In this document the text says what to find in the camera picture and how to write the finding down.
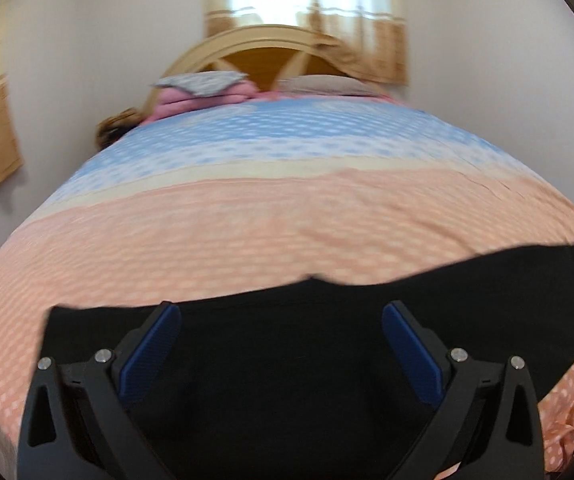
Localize grey patterned pillow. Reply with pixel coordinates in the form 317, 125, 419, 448
151, 72, 248, 97

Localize mauve pillow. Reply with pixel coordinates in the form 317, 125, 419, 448
277, 74, 382, 97

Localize folded pink blanket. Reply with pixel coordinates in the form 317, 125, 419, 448
144, 82, 274, 122

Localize polka dot bedspread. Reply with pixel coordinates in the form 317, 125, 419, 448
0, 91, 574, 480

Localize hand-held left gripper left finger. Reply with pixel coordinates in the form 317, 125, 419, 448
17, 301, 182, 480

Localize brown basket beside bed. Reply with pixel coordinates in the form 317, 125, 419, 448
96, 108, 142, 150

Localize black pants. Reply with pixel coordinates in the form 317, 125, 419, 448
42, 241, 574, 480

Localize cream wooden headboard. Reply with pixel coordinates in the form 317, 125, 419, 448
139, 25, 368, 111

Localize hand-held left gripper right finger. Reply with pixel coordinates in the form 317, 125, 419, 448
382, 301, 548, 480

